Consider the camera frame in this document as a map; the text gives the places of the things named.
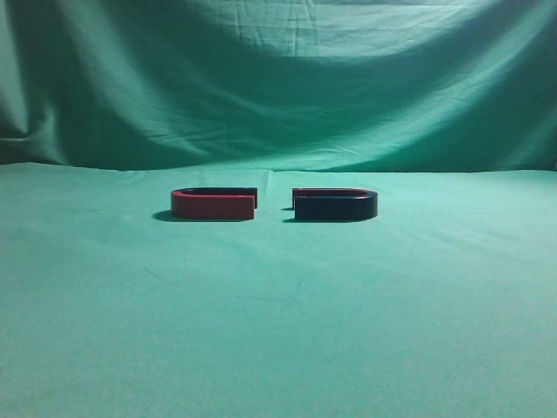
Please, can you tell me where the green cloth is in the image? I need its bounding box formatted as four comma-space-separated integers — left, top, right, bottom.
1, 1, 556, 417

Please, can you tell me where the left red-blue horseshoe magnet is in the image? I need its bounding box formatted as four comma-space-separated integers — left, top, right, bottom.
171, 186, 258, 220

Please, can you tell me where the right blue-red horseshoe magnet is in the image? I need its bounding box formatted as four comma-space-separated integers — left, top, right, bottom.
292, 188, 379, 221

